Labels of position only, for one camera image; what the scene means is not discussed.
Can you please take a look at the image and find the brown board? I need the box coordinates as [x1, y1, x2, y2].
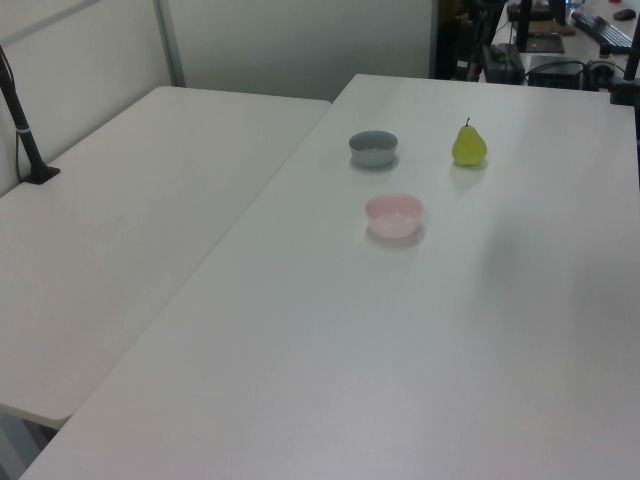
[528, 19, 576, 37]

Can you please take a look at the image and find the black device with cable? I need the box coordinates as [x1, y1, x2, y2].
[585, 59, 615, 92]

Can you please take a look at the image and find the black monitor stand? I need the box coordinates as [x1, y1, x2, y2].
[515, 0, 568, 54]

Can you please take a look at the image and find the green pear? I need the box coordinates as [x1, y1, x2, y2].
[451, 117, 488, 167]

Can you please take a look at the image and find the black camera stand pole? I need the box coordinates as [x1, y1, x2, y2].
[0, 44, 62, 185]

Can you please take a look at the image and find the pink plastic bowl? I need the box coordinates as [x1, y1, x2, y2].
[364, 192, 424, 239]

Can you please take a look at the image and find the black computer keyboard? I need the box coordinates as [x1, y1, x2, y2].
[570, 11, 635, 50]

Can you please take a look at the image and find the dark grey case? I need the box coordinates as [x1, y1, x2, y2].
[482, 43, 526, 84]

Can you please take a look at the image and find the black electronics box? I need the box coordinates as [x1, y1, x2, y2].
[526, 54, 587, 90]

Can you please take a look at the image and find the grey metal partition post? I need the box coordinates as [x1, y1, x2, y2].
[153, 0, 187, 89]

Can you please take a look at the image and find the black clamp with pole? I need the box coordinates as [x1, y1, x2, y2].
[608, 29, 640, 107]

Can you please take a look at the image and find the grey plastic bowl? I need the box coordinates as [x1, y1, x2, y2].
[348, 130, 400, 168]

